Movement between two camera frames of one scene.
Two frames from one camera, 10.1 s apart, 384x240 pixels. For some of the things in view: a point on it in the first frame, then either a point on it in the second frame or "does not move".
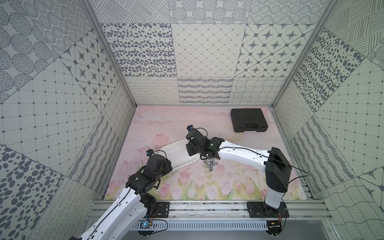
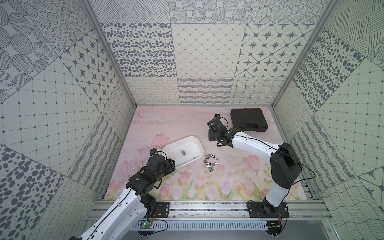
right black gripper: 189,147 -> 210,136
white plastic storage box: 177,154 does not move
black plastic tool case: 248,119 does not move
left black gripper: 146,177 does not move
